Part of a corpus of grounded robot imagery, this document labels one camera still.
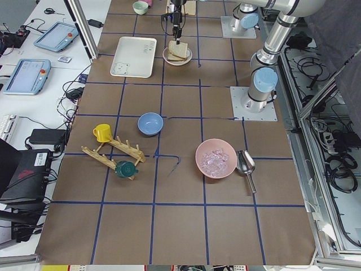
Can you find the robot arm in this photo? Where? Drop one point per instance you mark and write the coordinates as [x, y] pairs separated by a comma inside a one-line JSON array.
[[241, 24], [264, 78]]

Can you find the blue bowl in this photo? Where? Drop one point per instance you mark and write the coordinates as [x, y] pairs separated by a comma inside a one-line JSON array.
[[150, 123]]

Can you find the small black adapter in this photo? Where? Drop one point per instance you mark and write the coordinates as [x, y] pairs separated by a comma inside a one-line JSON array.
[[95, 23]]

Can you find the pink bowl with ice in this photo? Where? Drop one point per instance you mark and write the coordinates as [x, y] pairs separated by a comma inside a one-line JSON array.
[[216, 158]]

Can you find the green bowl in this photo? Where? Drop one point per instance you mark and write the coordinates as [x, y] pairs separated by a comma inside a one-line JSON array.
[[140, 7]]

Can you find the white keyboard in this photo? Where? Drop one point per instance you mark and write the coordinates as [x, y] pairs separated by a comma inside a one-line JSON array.
[[8, 127]]

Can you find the pink cloth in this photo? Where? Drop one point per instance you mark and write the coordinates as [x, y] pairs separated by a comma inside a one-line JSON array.
[[149, 2]]

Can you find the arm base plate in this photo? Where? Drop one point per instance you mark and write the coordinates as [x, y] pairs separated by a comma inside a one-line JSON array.
[[231, 28], [246, 109]]

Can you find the metal scoop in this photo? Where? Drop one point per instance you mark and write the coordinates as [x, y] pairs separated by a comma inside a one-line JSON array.
[[246, 166]]

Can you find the teach pendant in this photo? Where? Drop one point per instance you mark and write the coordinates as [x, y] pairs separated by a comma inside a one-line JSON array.
[[58, 37], [28, 77]]

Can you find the lower teach pendant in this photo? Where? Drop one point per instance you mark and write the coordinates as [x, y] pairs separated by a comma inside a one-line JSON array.
[[28, 77]]

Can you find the wooden cutting board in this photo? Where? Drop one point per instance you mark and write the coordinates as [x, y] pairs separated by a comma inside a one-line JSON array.
[[187, 7]]

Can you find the black computer box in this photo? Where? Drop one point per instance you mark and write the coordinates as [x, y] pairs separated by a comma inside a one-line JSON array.
[[24, 173]]

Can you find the black power adapter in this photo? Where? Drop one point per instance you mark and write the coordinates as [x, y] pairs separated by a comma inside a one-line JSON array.
[[45, 137]]

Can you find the white round plate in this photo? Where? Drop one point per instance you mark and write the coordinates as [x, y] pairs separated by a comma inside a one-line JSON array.
[[165, 55]]

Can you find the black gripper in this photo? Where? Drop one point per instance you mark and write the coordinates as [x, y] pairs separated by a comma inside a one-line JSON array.
[[177, 18]]

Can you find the dark green cup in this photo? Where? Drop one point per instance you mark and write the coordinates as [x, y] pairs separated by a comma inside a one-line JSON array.
[[125, 169]]

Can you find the bread slice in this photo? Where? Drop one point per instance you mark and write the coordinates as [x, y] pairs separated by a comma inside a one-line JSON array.
[[173, 58], [178, 49]]

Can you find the yellow cup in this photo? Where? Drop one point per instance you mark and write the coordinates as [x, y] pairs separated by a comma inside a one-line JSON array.
[[103, 133]]

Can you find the bread slice on plate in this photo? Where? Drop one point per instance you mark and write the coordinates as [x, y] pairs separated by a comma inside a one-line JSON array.
[[173, 58]]

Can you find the aluminium frame post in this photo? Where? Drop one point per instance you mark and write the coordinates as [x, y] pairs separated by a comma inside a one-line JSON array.
[[78, 17]]

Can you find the white bear tray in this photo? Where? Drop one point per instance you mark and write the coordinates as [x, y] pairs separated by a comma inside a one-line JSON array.
[[134, 57]]

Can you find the upper teach pendant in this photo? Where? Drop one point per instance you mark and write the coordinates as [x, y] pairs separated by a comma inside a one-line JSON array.
[[58, 37]]

